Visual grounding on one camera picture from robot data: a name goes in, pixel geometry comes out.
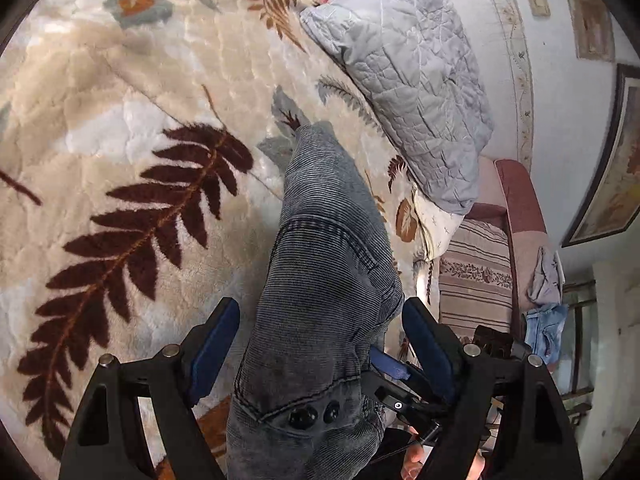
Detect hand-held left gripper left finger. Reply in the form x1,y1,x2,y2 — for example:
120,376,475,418
59,297,241,480

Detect large framed picture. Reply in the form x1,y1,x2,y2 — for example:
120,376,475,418
561,64,640,248

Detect grey denim pants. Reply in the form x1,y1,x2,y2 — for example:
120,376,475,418
226,121,405,480

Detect white floral bedsheet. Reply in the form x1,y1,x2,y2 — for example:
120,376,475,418
412,195,463,261

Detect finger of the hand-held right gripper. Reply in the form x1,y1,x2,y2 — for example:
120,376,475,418
361,346,446,448

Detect small framed picture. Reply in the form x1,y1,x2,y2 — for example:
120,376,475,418
565,0,616,63

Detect pink armchair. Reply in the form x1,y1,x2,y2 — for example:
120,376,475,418
467,159,562,346

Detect leaf printed fleece blanket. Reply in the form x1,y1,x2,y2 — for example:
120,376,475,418
0,0,436,480

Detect grey garment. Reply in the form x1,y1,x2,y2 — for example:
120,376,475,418
529,247,566,306

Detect wooden rack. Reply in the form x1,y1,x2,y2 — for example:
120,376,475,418
550,280,601,413

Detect striped cushion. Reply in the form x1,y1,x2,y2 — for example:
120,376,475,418
439,217,514,342

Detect grey quilted pillow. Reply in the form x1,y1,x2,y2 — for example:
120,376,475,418
299,0,495,216

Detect blue denim shorts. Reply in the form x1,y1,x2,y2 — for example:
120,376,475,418
524,302,570,367

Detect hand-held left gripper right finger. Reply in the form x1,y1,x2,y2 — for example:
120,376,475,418
402,297,583,480

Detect person's right hand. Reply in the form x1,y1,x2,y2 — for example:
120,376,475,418
400,442,436,480

